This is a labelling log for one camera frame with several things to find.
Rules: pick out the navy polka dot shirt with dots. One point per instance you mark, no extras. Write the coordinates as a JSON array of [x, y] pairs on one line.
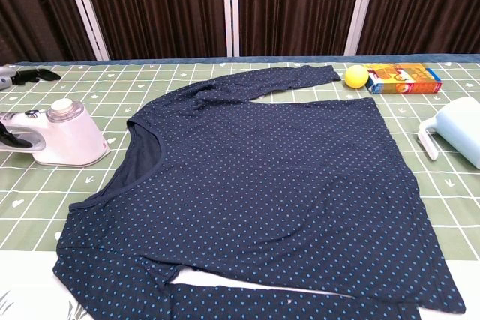
[[262, 166]]

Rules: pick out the green grid tablecloth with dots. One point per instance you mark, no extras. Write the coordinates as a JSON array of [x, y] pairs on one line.
[[37, 192]]

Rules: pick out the yellow ball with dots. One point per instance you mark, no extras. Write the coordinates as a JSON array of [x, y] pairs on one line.
[[356, 77]]

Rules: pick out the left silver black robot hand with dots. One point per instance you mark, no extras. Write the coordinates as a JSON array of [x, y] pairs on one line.
[[33, 74]]

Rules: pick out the dark teal table padding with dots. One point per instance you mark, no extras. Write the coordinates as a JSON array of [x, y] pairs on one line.
[[262, 58]]

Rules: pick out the brown curtain screen panel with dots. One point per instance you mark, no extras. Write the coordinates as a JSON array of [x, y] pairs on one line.
[[296, 5], [427, 5], [157, 5], [33, 9]]

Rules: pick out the white handheld steam iron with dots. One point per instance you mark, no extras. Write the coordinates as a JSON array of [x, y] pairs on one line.
[[78, 136]]

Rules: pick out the orange blue snack box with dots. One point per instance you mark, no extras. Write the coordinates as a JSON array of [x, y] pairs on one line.
[[405, 80]]

